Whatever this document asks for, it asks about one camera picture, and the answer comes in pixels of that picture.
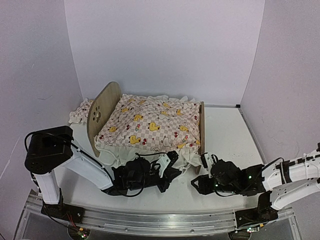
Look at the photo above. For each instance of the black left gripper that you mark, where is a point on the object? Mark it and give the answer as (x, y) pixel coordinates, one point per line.
(170, 174)

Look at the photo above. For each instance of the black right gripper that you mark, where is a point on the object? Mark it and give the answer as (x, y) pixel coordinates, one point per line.
(204, 189)

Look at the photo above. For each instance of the duck print bed cushion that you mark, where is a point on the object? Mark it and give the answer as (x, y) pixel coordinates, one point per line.
(146, 125)

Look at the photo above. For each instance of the wooden pet bed frame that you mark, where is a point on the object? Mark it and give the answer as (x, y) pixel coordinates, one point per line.
(101, 109)

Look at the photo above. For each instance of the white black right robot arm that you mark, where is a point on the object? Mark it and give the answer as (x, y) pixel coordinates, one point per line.
(277, 184)

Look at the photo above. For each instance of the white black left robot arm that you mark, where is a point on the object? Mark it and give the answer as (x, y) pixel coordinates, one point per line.
(51, 148)

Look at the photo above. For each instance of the small duck print pillow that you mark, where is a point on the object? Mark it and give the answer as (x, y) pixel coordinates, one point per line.
(80, 115)

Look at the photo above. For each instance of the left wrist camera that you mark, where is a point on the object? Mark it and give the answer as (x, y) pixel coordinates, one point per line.
(166, 161)

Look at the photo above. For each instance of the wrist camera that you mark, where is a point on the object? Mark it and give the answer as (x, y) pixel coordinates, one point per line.
(166, 161)
(208, 159)

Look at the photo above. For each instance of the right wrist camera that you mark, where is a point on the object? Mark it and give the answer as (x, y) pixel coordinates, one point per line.
(208, 159)

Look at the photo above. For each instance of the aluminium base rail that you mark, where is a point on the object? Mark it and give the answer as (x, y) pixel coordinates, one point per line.
(148, 223)

